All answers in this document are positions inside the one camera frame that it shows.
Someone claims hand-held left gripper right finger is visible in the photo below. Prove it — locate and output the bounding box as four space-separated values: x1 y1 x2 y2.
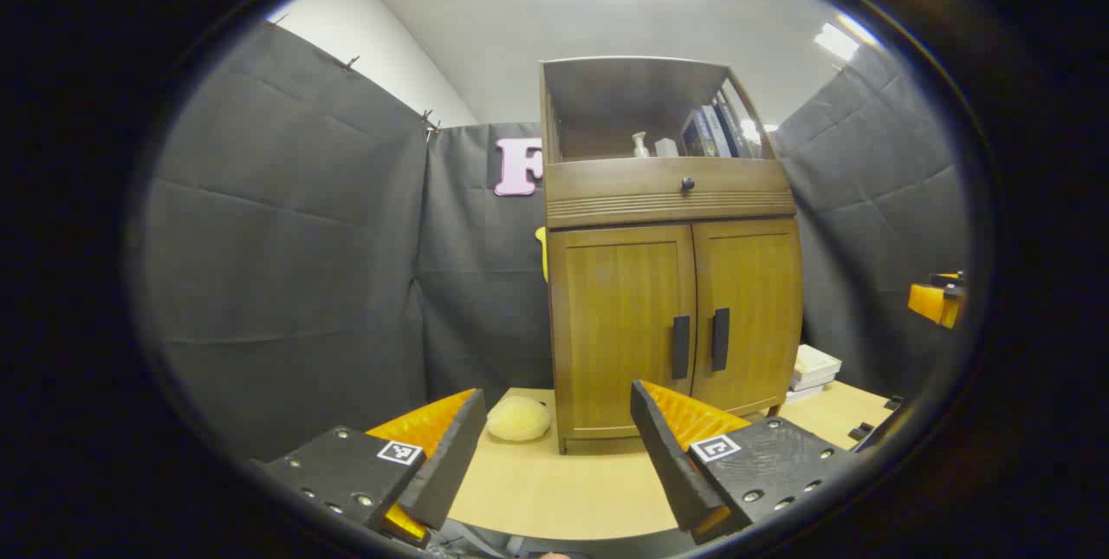
630 380 854 545

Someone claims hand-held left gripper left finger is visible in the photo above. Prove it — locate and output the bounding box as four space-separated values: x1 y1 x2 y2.
251 387 488 547

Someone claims wooden cabinet door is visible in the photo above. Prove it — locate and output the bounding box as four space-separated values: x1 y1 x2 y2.
548 224 698 440
691 218 804 418

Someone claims brown wooden shoe cabinet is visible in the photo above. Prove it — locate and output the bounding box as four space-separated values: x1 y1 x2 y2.
539 55 805 456

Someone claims yellow round plush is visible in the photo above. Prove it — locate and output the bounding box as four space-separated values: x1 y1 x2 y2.
486 395 552 442

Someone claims dark upright book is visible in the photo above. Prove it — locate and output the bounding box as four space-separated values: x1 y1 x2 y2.
700 104 733 159
681 108 710 159
717 95 756 159

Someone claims black backdrop cloth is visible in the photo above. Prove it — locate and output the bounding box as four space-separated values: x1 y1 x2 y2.
143 22 971 465

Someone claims wooden drawer with black knob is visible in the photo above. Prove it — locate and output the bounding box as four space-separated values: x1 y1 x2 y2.
544 156 796 229

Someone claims small ceiling light panel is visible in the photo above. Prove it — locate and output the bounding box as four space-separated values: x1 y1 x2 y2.
814 17 878 62

